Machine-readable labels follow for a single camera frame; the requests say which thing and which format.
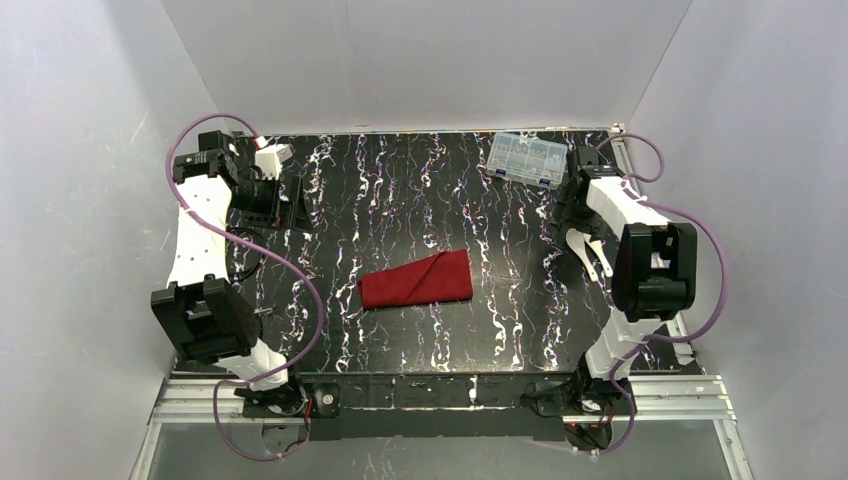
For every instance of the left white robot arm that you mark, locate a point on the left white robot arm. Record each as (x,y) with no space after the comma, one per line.
(231,189)

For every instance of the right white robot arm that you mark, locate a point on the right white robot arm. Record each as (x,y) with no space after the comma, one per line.
(649,260)

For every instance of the red cloth napkin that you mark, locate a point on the red cloth napkin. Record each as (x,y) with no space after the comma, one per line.
(440,278)

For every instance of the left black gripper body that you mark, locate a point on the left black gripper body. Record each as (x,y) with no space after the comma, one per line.
(289,201)

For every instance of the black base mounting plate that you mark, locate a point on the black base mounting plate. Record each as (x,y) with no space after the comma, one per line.
(348,406)

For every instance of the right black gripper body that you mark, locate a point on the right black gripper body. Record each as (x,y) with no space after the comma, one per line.
(569,216)

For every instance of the white plastic knife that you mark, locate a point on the white plastic knife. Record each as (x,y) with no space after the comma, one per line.
(597,247)

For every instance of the clear plastic compartment box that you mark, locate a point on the clear plastic compartment box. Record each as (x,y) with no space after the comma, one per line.
(527,160)

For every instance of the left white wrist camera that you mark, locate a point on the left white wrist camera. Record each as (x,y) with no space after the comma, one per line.
(268,161)

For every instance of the white plastic spoon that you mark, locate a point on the white plastic spoon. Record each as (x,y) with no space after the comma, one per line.
(576,241)

